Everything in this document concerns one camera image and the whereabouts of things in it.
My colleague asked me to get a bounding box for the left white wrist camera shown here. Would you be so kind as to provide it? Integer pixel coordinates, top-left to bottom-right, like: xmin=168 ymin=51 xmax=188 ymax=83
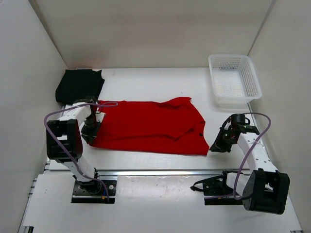
xmin=95 ymin=112 xmax=106 ymax=122

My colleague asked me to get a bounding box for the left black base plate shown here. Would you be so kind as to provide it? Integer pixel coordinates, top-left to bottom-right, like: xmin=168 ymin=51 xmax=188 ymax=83
xmin=71 ymin=180 xmax=117 ymax=204

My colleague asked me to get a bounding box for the black t shirt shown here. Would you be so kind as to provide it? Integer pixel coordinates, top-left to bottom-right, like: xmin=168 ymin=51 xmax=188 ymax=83
xmin=55 ymin=69 xmax=104 ymax=105

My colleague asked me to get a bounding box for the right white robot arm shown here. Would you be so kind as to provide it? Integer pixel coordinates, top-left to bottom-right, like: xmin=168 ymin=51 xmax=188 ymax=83
xmin=210 ymin=114 xmax=290 ymax=215

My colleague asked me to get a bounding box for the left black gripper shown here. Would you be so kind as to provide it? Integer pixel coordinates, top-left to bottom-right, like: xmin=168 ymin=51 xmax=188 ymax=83
xmin=80 ymin=114 xmax=102 ymax=144

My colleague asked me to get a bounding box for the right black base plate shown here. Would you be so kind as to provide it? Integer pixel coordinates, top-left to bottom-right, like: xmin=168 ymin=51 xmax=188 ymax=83
xmin=190 ymin=170 xmax=243 ymax=206

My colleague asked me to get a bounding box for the aluminium rail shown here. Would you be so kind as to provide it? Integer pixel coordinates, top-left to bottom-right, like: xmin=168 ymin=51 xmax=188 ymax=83
xmin=97 ymin=169 xmax=228 ymax=177

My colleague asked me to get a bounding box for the white plastic basket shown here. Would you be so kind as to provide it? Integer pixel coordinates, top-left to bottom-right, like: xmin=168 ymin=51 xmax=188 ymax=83
xmin=208 ymin=54 xmax=262 ymax=107

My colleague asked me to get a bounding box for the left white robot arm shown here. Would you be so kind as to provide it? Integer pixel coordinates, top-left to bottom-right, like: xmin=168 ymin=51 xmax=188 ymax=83
xmin=44 ymin=97 xmax=102 ymax=194

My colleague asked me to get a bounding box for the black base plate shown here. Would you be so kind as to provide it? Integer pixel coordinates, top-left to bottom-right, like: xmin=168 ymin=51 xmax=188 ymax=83
xmin=71 ymin=180 xmax=117 ymax=204
xmin=190 ymin=170 xmax=243 ymax=206

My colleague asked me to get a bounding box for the red t shirt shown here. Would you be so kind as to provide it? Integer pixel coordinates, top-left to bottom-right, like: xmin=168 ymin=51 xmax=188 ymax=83
xmin=90 ymin=97 xmax=209 ymax=156

